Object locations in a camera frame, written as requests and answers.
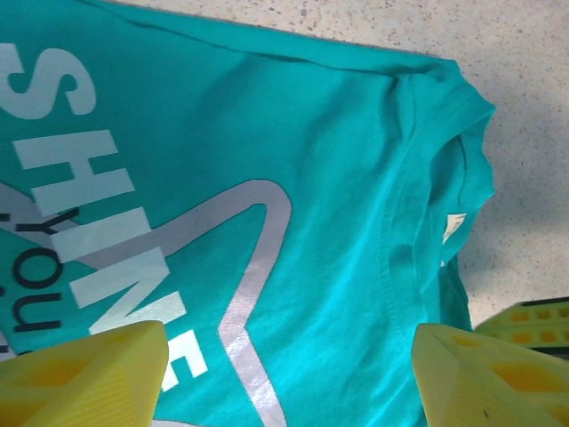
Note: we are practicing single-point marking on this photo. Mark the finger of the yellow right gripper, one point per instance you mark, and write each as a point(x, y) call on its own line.
point(533, 329)

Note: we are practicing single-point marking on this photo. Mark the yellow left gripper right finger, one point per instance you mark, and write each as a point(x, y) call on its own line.
point(480, 382)

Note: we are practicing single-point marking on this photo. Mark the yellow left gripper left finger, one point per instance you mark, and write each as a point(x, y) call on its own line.
point(80, 382)

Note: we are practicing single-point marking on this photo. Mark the teal t-shirt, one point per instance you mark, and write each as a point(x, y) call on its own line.
point(333, 178)

